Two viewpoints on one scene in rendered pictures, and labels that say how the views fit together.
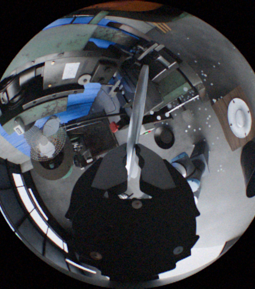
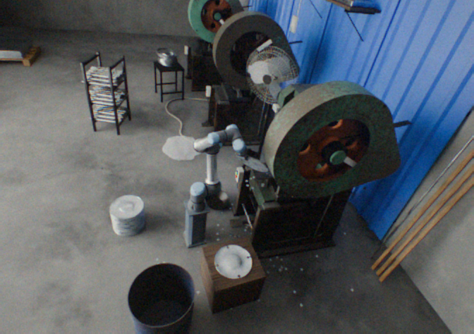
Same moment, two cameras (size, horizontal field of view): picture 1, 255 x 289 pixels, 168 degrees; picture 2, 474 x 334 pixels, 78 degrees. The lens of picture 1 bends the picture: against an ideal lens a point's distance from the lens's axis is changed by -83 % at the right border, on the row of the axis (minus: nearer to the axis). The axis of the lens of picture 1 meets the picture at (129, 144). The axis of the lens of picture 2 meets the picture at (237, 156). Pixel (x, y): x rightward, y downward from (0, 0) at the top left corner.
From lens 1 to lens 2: 208 cm
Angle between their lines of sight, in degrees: 15
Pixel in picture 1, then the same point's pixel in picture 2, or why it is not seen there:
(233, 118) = (233, 251)
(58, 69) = not seen: hidden behind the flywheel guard
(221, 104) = (245, 242)
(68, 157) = (233, 78)
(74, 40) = not seen: hidden behind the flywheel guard
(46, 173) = (230, 36)
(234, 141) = (211, 249)
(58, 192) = not seen: outside the picture
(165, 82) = (267, 191)
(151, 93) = (262, 175)
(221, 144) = (194, 264)
